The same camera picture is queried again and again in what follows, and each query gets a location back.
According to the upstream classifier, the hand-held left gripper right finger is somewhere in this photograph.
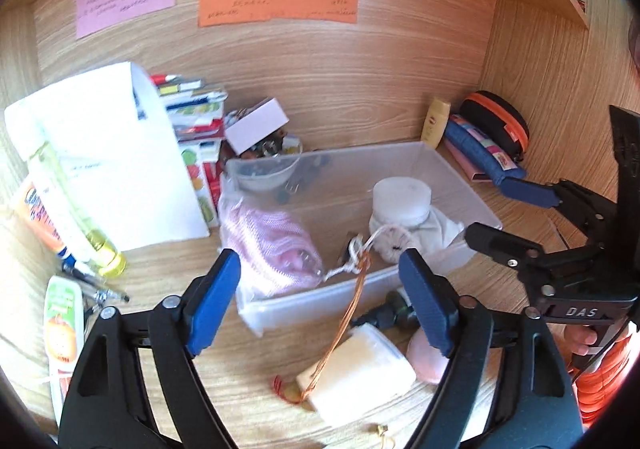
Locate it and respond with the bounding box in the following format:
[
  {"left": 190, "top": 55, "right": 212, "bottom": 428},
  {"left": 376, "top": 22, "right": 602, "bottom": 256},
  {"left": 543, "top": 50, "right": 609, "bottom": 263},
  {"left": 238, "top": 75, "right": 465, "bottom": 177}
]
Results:
[{"left": 398, "top": 248, "right": 585, "bottom": 449}]

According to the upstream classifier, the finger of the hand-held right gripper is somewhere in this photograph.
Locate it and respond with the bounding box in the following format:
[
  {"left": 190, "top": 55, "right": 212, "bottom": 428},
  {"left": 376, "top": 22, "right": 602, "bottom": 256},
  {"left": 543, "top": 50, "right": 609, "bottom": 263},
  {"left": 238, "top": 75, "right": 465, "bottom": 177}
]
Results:
[
  {"left": 500, "top": 177, "right": 618, "bottom": 242},
  {"left": 464, "top": 222, "right": 556, "bottom": 297}
]

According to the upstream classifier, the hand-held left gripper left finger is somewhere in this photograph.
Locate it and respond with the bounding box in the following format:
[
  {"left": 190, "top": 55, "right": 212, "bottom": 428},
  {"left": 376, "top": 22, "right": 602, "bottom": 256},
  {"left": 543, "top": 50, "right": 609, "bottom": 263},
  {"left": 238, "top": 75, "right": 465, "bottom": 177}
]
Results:
[{"left": 59, "top": 249, "right": 242, "bottom": 449}]

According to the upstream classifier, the dark green small bottle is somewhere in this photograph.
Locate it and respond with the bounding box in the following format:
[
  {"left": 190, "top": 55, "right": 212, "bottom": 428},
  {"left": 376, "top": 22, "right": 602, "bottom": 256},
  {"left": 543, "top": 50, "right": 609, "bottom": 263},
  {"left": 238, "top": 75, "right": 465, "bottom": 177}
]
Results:
[{"left": 357, "top": 290, "right": 421, "bottom": 332}]

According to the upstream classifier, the pink round case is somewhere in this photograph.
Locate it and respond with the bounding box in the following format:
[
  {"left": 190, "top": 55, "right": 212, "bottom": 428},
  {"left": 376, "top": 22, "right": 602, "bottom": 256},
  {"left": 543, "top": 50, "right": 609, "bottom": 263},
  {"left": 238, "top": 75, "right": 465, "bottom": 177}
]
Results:
[{"left": 405, "top": 329, "right": 451, "bottom": 385}]

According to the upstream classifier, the copper cord with charms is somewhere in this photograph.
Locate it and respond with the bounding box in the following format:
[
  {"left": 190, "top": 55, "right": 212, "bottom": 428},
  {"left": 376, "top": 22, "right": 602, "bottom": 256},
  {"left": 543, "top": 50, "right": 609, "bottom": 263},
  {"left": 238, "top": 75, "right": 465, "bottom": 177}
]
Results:
[{"left": 272, "top": 251, "right": 373, "bottom": 405}]

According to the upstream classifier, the cream candle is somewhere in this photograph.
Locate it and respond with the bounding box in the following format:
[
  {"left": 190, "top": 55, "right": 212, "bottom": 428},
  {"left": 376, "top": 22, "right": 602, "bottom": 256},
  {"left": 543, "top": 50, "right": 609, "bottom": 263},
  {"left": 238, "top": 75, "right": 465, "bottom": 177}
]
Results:
[{"left": 295, "top": 322, "right": 418, "bottom": 427}]

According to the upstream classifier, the clear plastic storage box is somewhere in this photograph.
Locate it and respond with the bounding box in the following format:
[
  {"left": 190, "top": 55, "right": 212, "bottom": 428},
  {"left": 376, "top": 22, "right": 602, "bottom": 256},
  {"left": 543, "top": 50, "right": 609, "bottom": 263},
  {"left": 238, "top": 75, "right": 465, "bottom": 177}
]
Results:
[{"left": 220, "top": 141, "right": 503, "bottom": 337}]

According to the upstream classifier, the person's right forearm orange sleeve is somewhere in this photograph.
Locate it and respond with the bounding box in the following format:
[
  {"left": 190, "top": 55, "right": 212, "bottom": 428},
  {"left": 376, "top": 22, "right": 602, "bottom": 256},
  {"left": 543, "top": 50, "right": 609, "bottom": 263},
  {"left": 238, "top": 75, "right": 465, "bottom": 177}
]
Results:
[{"left": 575, "top": 321, "right": 640, "bottom": 425}]

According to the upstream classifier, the wooden desktop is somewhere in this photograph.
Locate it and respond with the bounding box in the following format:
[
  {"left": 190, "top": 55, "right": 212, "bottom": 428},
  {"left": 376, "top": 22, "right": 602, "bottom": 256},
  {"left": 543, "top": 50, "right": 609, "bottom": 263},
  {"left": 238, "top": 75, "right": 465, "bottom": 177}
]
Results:
[{"left": 0, "top": 129, "right": 626, "bottom": 449}]

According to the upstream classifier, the person's right hand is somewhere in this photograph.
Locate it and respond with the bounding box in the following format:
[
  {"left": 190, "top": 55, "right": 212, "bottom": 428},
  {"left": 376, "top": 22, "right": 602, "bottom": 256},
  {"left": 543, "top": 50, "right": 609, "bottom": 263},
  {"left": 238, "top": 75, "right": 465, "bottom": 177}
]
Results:
[{"left": 562, "top": 324, "right": 608, "bottom": 372}]

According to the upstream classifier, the blue pencil case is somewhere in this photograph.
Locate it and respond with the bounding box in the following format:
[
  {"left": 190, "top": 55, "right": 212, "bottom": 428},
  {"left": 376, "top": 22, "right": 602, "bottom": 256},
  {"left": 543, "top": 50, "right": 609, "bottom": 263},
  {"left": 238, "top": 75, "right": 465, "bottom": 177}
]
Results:
[{"left": 442, "top": 114, "right": 528, "bottom": 187}]

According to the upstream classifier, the pink wallet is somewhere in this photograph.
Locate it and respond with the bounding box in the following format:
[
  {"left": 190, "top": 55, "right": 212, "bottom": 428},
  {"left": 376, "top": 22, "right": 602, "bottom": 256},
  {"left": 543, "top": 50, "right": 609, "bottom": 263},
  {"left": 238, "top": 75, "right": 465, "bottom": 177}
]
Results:
[{"left": 442, "top": 136, "right": 496, "bottom": 184}]

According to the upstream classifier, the black orange zip case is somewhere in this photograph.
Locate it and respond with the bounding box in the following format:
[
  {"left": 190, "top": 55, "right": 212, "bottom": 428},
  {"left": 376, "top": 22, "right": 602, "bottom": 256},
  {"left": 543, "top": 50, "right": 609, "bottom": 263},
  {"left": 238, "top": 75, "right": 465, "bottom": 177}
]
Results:
[{"left": 459, "top": 91, "right": 530, "bottom": 162}]

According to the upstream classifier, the white jar with cloth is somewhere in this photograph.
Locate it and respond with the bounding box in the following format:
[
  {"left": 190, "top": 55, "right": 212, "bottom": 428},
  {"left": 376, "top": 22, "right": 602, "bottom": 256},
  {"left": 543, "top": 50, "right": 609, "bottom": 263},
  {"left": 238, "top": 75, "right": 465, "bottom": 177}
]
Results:
[{"left": 369, "top": 177, "right": 466, "bottom": 262}]

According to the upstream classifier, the black gel pen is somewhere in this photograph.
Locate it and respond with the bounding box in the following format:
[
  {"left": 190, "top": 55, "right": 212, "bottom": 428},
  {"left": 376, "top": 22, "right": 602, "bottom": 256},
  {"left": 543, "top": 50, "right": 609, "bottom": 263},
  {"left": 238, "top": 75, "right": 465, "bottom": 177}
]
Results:
[{"left": 62, "top": 261, "right": 131, "bottom": 304}]

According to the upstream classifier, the yellow lotion bottle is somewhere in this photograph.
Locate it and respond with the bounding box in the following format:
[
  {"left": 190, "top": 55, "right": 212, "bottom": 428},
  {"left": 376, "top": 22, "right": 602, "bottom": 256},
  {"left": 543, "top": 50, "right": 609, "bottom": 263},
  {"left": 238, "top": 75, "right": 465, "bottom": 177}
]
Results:
[{"left": 420, "top": 97, "right": 452, "bottom": 150}]

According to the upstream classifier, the clear gel pen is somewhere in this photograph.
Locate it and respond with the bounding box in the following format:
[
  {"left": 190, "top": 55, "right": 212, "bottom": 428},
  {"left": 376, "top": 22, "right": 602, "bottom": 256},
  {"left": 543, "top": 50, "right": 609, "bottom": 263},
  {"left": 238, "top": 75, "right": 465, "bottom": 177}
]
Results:
[{"left": 80, "top": 279, "right": 118, "bottom": 317}]

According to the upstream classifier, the fruit print carton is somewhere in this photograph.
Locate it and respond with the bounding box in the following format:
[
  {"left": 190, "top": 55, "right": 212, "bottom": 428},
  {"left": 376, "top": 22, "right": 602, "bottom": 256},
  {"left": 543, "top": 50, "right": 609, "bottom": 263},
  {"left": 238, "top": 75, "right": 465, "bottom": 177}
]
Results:
[{"left": 180, "top": 139, "right": 223, "bottom": 229}]

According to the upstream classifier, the clear glass bowl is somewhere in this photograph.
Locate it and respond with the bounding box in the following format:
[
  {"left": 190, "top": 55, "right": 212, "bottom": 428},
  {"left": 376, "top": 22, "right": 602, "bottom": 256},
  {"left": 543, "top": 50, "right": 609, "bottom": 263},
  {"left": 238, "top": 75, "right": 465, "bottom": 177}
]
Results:
[{"left": 231, "top": 154, "right": 301, "bottom": 194}]

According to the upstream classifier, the yellow spray bottle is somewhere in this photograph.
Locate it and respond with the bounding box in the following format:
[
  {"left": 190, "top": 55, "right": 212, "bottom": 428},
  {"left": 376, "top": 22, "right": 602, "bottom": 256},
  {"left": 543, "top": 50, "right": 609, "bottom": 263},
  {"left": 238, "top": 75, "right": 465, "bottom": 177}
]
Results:
[{"left": 27, "top": 141, "right": 128, "bottom": 278}]

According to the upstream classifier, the white tube orange fruit print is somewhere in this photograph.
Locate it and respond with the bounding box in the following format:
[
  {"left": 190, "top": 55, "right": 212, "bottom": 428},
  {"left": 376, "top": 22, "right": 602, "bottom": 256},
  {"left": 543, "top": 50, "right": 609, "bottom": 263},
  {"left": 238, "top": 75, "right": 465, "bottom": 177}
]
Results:
[{"left": 44, "top": 276, "right": 86, "bottom": 375}]

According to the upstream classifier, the metal keyring bundle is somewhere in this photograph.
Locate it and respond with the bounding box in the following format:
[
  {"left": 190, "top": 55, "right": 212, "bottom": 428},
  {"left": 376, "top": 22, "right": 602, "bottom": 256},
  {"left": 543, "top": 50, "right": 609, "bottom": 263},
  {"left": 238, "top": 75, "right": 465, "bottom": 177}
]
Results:
[{"left": 240, "top": 126, "right": 303, "bottom": 160}]

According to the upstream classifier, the folded white paper sheet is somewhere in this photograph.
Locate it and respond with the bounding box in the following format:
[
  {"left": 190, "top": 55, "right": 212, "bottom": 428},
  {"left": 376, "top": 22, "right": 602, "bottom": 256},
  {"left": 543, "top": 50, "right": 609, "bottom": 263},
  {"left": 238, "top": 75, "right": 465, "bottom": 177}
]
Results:
[{"left": 4, "top": 61, "right": 211, "bottom": 252}]

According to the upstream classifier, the orange pink tube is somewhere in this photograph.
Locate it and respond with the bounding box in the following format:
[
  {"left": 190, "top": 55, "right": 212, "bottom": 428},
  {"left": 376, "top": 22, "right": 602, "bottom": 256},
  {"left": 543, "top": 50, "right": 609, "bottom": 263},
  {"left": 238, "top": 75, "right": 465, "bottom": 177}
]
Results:
[{"left": 50, "top": 371, "right": 76, "bottom": 417}]

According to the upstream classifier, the small white cardboard box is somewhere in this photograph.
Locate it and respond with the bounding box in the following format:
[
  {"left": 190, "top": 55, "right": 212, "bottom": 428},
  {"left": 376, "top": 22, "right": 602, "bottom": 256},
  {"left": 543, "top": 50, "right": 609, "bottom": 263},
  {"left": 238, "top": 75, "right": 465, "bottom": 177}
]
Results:
[{"left": 223, "top": 98, "right": 290, "bottom": 156}]

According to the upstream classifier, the stack of colourful books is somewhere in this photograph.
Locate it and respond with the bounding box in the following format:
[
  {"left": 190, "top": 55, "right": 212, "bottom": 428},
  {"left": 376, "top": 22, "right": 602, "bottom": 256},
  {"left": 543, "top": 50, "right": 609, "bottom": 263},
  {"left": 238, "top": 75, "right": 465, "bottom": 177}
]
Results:
[{"left": 150, "top": 74, "right": 230, "bottom": 229}]

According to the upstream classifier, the orange sunscreen tube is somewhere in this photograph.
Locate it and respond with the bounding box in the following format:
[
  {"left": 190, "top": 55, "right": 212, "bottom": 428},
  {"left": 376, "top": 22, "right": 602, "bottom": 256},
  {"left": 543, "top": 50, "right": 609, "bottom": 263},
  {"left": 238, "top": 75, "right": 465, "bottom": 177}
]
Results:
[{"left": 12, "top": 179, "right": 68, "bottom": 260}]

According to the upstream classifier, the orange paper note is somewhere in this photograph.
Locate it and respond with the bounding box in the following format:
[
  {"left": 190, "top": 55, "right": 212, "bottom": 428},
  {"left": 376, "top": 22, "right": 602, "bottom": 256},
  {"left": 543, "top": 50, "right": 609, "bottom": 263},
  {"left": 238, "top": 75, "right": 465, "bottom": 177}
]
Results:
[{"left": 197, "top": 0, "right": 361, "bottom": 28}]

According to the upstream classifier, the pink rope bundle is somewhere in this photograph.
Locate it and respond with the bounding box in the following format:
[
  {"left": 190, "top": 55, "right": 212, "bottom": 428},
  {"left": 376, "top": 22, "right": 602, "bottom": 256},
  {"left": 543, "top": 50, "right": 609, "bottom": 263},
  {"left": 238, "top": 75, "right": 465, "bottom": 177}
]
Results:
[{"left": 220, "top": 206, "right": 326, "bottom": 300}]

